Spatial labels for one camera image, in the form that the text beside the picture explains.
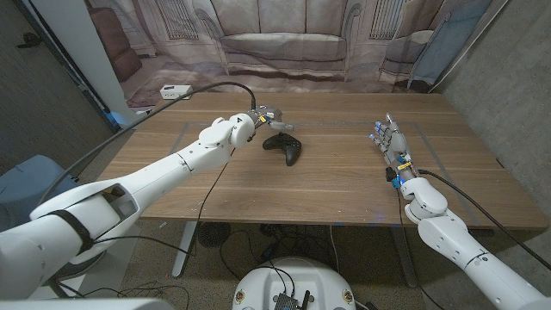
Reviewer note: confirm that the round black floor fan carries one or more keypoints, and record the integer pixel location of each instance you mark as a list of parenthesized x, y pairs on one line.
[(213, 234)]

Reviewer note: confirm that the white wall panel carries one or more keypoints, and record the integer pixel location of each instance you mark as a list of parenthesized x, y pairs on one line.
[(82, 51)]

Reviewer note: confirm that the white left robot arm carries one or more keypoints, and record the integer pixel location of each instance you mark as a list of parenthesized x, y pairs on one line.
[(172, 161)]

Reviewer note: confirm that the grey table leg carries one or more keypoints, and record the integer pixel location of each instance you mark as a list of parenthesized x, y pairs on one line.
[(404, 258)]

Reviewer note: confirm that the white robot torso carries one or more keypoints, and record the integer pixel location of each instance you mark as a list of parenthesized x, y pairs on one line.
[(310, 280)]

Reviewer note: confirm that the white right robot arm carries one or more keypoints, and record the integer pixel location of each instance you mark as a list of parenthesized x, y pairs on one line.
[(456, 245)]

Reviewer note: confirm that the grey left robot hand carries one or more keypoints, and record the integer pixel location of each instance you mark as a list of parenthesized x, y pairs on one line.
[(269, 115)]

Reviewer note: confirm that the white backdrop stand pole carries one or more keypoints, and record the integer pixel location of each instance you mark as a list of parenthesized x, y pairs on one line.
[(469, 45)]

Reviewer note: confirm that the blue grey chair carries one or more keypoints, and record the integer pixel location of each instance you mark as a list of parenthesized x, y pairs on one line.
[(26, 181)]

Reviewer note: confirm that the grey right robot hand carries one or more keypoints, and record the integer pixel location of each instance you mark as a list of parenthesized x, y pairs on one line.
[(398, 146)]

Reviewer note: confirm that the white robot shoulder cover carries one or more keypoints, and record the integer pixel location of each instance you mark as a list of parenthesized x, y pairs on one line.
[(86, 305)]

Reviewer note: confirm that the white table leg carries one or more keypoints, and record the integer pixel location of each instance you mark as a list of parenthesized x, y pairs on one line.
[(185, 249)]

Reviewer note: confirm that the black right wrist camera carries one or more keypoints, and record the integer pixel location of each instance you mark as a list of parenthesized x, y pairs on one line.
[(390, 174)]

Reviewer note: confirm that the white power outlet box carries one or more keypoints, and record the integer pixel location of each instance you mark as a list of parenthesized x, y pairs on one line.
[(172, 92)]

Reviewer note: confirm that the printed sofa room backdrop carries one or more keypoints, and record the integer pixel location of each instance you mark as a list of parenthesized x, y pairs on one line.
[(284, 43)]

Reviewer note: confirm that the black game controller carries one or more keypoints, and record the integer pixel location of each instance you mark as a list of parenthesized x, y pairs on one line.
[(290, 150)]

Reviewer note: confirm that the black computer board with antenna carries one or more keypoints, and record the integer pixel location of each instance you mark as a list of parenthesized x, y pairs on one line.
[(284, 302)]

